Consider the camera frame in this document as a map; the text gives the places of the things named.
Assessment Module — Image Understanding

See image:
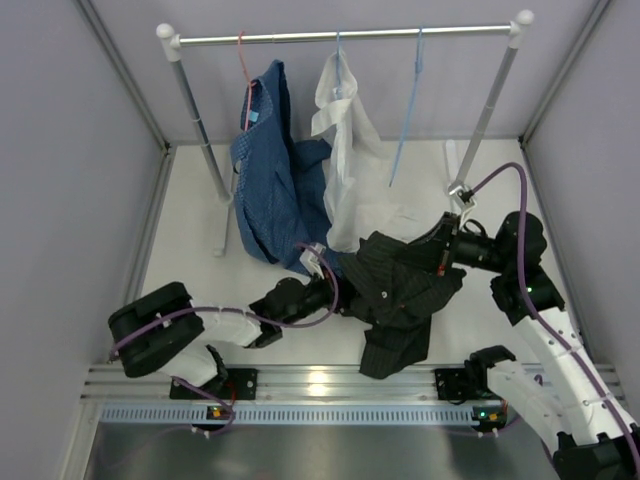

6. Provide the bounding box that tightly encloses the white shirt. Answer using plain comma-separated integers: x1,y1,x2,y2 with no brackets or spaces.
311,51,425,253

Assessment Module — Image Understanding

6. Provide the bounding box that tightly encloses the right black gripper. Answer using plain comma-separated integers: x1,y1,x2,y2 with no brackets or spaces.
394,212,511,276

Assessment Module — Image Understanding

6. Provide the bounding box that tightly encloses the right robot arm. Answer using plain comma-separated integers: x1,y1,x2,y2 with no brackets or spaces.
398,211,639,479

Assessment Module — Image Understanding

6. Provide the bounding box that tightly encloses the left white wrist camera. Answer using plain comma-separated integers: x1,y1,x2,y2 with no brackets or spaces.
299,242,326,277

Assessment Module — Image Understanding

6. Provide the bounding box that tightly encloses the white and silver clothes rack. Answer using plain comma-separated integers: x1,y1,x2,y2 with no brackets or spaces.
155,9,536,258

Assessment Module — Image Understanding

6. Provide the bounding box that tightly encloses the pink wire hanger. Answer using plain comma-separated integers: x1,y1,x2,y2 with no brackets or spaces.
237,31,259,132

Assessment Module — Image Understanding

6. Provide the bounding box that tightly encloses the black pinstriped shirt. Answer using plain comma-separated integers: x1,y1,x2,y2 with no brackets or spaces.
339,232,466,380

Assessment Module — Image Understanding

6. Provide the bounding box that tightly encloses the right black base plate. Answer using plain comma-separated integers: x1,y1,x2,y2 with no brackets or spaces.
434,368,495,405

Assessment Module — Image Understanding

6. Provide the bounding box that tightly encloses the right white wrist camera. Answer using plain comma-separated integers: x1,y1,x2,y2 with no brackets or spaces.
447,180,477,225

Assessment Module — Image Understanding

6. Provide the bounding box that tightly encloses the light blue hanger with shirt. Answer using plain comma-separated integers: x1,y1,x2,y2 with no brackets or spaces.
334,30,344,100

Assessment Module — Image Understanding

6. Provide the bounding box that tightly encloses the blue checkered shirt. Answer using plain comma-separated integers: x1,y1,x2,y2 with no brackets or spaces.
230,60,332,274

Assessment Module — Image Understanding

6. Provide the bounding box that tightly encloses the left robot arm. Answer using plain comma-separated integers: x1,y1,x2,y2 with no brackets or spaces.
108,275,344,399

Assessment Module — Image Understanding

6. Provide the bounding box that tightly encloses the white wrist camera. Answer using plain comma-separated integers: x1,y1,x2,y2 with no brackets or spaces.
447,180,477,225
299,242,326,277

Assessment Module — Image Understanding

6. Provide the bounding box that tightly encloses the perforated cable duct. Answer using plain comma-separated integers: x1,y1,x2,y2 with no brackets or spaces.
100,403,505,427

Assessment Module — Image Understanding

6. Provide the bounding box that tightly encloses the light blue wire hanger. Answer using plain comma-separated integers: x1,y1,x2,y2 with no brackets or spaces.
388,27,424,188

